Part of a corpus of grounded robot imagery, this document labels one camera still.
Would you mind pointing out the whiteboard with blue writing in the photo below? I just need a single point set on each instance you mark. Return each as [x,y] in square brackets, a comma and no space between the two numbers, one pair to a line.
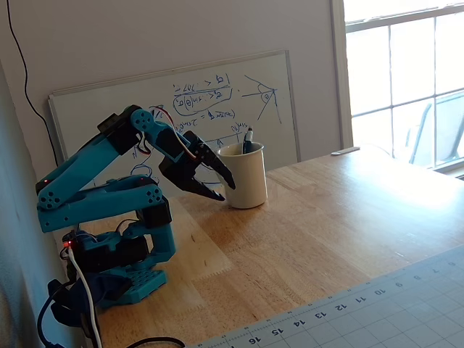
[217,94]

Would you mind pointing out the motor controller board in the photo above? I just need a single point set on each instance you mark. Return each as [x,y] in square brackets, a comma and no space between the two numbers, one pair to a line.
[70,243]

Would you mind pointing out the small white flat strip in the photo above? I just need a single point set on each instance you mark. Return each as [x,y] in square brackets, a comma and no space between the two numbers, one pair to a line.
[344,151]

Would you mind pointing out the white ceramic mug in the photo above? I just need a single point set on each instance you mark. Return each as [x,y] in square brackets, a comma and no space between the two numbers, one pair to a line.
[246,181]

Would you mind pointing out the white framed window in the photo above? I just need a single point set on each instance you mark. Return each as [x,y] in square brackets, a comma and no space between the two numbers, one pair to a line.
[406,72]

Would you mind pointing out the dark blue pen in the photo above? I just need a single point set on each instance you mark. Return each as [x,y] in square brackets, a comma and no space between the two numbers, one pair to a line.
[248,141]

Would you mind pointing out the outdoor patio chair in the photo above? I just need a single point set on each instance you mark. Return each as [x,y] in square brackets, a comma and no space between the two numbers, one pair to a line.
[442,127]

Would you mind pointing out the dark blue table clamp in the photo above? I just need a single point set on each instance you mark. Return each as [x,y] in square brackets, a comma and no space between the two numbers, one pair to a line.
[83,293]

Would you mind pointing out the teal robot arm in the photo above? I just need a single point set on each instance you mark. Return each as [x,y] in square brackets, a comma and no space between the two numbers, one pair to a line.
[94,159]

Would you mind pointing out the grey gridded cutting mat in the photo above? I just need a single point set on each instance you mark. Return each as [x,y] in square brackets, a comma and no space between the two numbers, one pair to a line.
[380,311]

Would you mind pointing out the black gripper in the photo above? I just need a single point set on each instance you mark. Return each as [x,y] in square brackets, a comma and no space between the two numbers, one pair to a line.
[189,173]

